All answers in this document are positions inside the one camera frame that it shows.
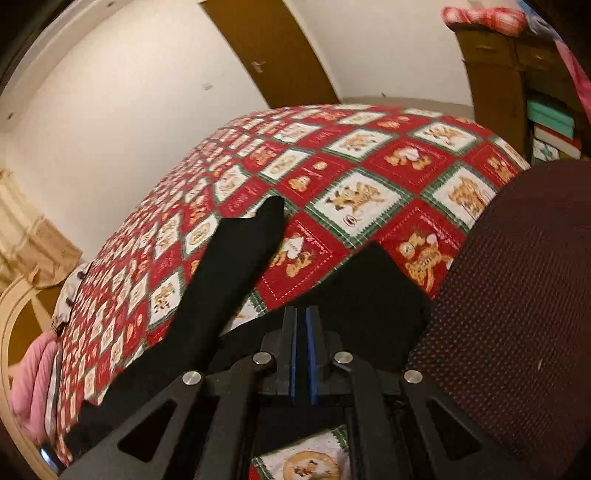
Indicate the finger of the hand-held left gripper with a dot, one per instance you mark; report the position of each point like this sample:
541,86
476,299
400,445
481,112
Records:
48,458

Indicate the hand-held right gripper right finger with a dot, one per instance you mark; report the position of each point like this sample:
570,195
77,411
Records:
312,357

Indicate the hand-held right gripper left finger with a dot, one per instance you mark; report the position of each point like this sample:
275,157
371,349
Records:
292,357

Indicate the black pants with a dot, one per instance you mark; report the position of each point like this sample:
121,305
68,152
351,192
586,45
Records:
221,277

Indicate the folded pink blanket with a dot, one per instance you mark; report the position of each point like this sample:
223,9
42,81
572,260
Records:
34,378

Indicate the cream wooden headboard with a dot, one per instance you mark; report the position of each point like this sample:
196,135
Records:
11,304

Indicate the red bear printed blanket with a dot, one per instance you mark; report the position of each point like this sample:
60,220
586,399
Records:
392,221

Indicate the white grey patterned pillow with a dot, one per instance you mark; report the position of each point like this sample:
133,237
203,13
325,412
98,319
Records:
71,290

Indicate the dark red dotted garment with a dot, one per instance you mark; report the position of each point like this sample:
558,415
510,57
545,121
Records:
521,277

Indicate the beige floral curtain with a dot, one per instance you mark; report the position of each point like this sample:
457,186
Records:
32,230

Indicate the brown wooden door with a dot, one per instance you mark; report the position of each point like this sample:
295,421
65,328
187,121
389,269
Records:
277,50

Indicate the green patterned box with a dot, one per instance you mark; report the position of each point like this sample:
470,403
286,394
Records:
545,152

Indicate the red book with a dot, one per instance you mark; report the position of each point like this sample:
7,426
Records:
558,141

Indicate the teal box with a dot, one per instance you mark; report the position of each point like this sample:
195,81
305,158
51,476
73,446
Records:
549,117

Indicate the brown wooden dresser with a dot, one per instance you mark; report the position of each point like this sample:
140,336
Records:
489,60

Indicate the red plaid cloth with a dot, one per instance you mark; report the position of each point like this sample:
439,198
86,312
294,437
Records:
485,18

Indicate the pink patterned cloth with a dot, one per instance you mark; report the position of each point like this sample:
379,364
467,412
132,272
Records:
577,74

